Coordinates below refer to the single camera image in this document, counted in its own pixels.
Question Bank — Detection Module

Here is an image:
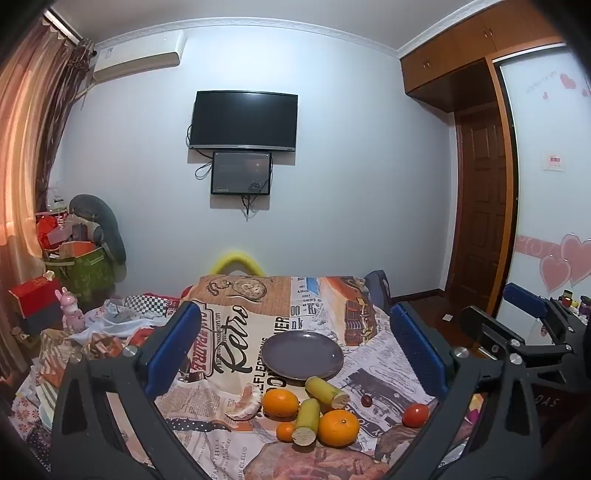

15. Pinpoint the small black wall monitor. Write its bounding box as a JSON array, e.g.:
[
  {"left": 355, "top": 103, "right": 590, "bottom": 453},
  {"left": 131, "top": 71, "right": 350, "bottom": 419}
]
[{"left": 211, "top": 150, "right": 273, "bottom": 196}]

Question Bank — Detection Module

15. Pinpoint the brown wooden door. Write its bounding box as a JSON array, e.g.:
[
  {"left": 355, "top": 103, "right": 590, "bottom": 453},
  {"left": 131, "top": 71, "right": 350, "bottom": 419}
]
[{"left": 454, "top": 103, "right": 509, "bottom": 315}]

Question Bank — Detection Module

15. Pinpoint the grey neck pillow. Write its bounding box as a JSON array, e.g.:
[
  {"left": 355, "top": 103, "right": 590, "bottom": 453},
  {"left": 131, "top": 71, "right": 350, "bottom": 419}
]
[{"left": 68, "top": 194, "right": 127, "bottom": 267}]

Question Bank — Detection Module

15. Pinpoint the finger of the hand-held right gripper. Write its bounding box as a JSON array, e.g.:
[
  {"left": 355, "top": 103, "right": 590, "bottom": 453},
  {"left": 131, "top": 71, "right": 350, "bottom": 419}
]
[
  {"left": 502, "top": 283, "right": 578, "bottom": 329},
  {"left": 459, "top": 305, "right": 527, "bottom": 365}
]

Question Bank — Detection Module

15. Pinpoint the wooden overhead cabinet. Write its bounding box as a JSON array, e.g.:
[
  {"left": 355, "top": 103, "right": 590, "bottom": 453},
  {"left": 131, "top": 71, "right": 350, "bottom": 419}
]
[{"left": 399, "top": 0, "right": 570, "bottom": 112}]

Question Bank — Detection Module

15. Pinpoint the green storage bag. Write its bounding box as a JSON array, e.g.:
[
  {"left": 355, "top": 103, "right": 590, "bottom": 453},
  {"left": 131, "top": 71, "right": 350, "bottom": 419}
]
[{"left": 44, "top": 246, "right": 116, "bottom": 311}]

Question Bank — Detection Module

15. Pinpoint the orange brown curtain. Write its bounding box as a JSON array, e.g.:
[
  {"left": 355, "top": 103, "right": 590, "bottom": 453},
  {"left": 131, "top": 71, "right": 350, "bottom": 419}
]
[{"left": 0, "top": 11, "right": 96, "bottom": 374}]

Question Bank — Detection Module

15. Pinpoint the red tomato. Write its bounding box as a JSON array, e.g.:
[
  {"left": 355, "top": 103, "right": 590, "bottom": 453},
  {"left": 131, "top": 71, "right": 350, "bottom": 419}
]
[{"left": 402, "top": 403, "right": 430, "bottom": 428}]

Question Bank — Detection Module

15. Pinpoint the peeled orange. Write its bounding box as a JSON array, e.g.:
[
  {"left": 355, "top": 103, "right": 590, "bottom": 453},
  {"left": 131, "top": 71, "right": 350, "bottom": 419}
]
[{"left": 224, "top": 383, "right": 263, "bottom": 421}]

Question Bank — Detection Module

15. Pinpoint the pink bunny toy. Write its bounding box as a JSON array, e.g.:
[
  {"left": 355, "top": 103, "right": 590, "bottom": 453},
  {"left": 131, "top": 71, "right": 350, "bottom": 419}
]
[{"left": 55, "top": 287, "right": 86, "bottom": 332}]

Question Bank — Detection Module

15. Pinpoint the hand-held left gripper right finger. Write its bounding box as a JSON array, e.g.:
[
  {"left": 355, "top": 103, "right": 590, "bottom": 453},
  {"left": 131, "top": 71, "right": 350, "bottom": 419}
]
[{"left": 390, "top": 302, "right": 544, "bottom": 480}]

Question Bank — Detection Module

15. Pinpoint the white air conditioner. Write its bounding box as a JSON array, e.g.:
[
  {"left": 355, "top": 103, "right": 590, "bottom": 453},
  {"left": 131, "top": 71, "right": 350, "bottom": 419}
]
[{"left": 92, "top": 30, "right": 188, "bottom": 84}]

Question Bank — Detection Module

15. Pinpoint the printed newspaper tablecloth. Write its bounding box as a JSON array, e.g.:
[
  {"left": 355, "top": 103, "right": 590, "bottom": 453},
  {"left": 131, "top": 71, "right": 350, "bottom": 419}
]
[{"left": 11, "top": 274, "right": 446, "bottom": 480}]

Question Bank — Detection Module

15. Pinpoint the yellow curved chair back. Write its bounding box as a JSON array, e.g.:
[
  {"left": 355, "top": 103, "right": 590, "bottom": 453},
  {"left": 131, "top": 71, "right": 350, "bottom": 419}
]
[{"left": 210, "top": 251, "right": 265, "bottom": 277}]

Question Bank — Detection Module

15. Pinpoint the black white checkered cloth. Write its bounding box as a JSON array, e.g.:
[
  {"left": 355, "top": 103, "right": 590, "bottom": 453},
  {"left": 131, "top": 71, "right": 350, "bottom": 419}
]
[{"left": 124, "top": 294, "right": 172, "bottom": 316}]

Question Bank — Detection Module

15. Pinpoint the white wardrobe door with hearts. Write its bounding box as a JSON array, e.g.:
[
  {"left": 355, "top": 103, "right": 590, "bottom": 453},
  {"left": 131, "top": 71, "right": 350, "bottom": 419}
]
[{"left": 495, "top": 44, "right": 591, "bottom": 344}]

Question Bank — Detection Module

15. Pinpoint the orange with stem dot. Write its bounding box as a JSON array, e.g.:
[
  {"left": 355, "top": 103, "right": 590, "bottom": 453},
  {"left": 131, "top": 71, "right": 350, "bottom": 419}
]
[{"left": 318, "top": 409, "right": 361, "bottom": 448}]

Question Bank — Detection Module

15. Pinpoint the black wall television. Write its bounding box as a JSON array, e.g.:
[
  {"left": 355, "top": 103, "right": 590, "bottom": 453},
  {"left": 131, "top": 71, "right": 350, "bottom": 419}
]
[{"left": 188, "top": 90, "right": 299, "bottom": 152}]

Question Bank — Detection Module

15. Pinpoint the grey round plate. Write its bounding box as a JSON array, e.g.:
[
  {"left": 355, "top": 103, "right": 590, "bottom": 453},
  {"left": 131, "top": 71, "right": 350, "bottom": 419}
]
[{"left": 261, "top": 330, "right": 345, "bottom": 381}]

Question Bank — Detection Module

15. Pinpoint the smooth orange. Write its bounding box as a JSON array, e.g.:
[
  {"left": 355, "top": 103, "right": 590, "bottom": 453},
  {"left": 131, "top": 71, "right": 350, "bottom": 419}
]
[{"left": 261, "top": 388, "right": 301, "bottom": 419}]

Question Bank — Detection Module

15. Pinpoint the red box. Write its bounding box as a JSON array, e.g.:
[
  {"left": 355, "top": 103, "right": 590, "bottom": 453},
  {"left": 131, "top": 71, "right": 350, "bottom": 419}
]
[{"left": 9, "top": 276, "right": 64, "bottom": 320}]

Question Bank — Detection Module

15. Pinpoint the dark blue backpack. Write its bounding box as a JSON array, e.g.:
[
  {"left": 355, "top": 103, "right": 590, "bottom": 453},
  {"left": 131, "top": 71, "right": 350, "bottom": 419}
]
[{"left": 364, "top": 270, "right": 394, "bottom": 311}]

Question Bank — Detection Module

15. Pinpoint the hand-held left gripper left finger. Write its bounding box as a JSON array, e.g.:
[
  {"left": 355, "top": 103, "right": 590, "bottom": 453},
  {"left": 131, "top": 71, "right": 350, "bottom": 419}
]
[{"left": 50, "top": 302, "right": 204, "bottom": 480}]

